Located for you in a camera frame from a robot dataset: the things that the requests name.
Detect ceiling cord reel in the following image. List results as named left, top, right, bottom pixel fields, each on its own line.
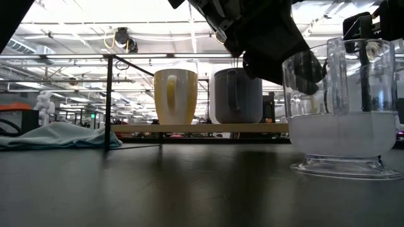
left=104, top=26, right=139, bottom=54

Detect white robot figure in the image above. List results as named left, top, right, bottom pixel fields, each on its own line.
left=33, top=90, right=56, bottom=127

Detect white column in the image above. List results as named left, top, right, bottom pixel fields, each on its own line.
left=208, top=71, right=216, bottom=124

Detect black machine box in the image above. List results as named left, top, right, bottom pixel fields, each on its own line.
left=262, top=92, right=276, bottom=124

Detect yellow and white mug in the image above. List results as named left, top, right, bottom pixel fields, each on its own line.
left=153, top=68, right=199, bottom=126

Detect black hose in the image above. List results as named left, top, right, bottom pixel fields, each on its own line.
left=0, top=117, right=21, bottom=138

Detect teal cloth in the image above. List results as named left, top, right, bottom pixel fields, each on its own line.
left=0, top=122, right=124, bottom=151

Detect orange-topped black box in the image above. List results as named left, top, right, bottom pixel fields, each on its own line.
left=0, top=103, right=40, bottom=137

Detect grey mug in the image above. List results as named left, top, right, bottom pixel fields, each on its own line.
left=213, top=67, right=264, bottom=125

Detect clear footed glass cup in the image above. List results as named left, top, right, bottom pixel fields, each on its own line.
left=281, top=37, right=404, bottom=182

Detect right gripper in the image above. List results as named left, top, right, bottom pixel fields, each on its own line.
left=189, top=0, right=326, bottom=96

